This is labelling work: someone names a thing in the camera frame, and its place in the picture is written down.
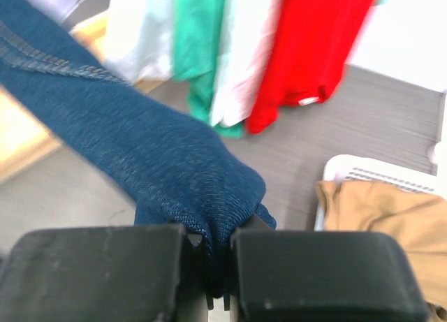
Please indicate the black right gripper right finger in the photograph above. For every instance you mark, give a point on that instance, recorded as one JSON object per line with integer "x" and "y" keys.
{"x": 289, "y": 275}

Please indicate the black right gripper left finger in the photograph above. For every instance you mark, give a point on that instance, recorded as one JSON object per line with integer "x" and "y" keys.
{"x": 128, "y": 273}

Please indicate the blue denim skirt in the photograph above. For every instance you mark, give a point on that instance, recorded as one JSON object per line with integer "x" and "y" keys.
{"x": 175, "y": 167}

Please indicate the white plastic laundry basket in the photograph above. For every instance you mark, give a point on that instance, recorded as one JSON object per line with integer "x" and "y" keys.
{"x": 346, "y": 167}

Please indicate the tan cloth garment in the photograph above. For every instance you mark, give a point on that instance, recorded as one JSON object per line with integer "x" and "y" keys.
{"x": 416, "y": 220}

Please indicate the white long sleeve shirt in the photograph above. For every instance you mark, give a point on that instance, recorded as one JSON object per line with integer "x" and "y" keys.
{"x": 139, "y": 39}

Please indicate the red hanging shirt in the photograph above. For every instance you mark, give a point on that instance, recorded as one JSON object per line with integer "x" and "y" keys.
{"x": 312, "y": 42}

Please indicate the white hanging shirt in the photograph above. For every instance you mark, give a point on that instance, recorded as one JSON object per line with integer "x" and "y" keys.
{"x": 247, "y": 35}

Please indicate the green hanging shirt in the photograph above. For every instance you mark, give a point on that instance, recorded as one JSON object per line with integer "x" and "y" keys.
{"x": 196, "y": 46}

